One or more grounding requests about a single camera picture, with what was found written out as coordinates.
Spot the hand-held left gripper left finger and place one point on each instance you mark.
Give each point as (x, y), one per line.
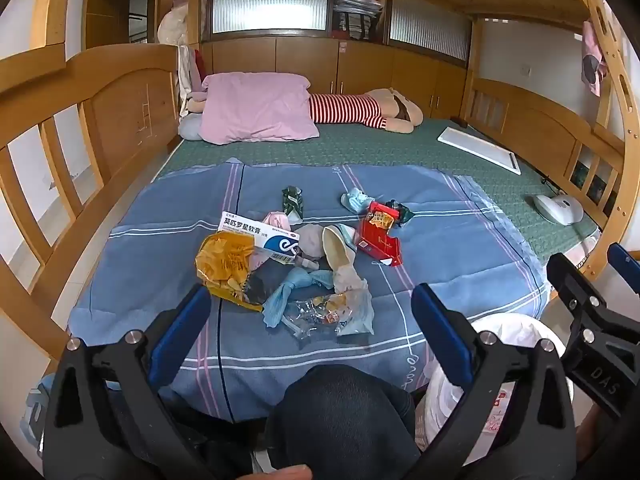
(185, 320)

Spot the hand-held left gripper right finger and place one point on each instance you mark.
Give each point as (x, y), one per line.
(440, 330)

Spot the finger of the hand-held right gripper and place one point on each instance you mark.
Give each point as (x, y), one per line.
(625, 256)
(575, 290)

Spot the white trash bin with bag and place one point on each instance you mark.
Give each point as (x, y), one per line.
(515, 327)

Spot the yellow plastic bag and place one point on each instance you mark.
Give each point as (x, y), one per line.
(225, 260)

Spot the clear plastic wrapper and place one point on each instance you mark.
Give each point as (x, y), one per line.
(350, 317)

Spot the red cigarette box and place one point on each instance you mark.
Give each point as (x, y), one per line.
(380, 247)

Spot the white tissue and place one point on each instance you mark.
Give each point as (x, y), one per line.
(350, 280)

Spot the twisted blue face mask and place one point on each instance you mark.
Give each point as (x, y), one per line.
(290, 295)

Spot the white blue medicine box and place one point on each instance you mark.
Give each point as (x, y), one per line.
(250, 230)

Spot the dark green wrapper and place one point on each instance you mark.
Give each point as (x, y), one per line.
(402, 212)

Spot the yellow snack wrapper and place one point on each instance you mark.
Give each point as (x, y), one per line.
(381, 219)

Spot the pink printed plastic bag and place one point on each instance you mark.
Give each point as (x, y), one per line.
(277, 220)

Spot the light blue face mask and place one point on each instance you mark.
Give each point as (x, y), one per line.
(356, 199)

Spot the green snack wrapper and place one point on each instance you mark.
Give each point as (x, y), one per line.
(291, 200)

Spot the person's left hand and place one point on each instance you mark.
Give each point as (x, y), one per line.
(287, 473)

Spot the white patterned mattress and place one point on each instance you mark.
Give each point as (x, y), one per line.
(585, 252)

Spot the blue striped bed sheet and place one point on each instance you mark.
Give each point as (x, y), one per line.
(150, 260)

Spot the white massager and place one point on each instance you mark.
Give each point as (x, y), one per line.
(555, 209)

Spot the person's leg in dark pants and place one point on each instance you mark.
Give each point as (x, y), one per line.
(345, 410)

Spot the blue white printed object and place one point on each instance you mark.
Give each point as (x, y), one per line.
(37, 405)

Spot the white framed board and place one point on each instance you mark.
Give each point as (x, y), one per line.
(475, 147)

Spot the green bed mat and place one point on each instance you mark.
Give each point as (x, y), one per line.
(400, 150)

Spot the small pale blue cushion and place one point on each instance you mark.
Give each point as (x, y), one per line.
(190, 129)

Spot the pink patterned hanging cloth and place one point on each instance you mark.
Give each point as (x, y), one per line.
(592, 52)

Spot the pink pillow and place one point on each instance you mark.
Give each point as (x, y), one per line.
(255, 105)

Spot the plush doll with striped shirt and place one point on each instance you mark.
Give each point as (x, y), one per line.
(345, 107)

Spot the white hanging cloth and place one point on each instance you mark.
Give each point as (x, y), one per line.
(185, 67)

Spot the red cloth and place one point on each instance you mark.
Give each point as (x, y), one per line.
(199, 62)

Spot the frosted glass panel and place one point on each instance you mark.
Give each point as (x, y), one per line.
(430, 25)
(270, 5)

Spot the wooden wardrobe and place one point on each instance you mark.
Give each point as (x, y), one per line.
(107, 5)

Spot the stack of bags in cubby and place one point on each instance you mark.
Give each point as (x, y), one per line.
(356, 7)

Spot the wooden bunk bed frame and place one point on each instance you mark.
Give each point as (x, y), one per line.
(120, 90)

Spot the wooden wall cabinet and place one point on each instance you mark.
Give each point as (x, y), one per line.
(305, 60)

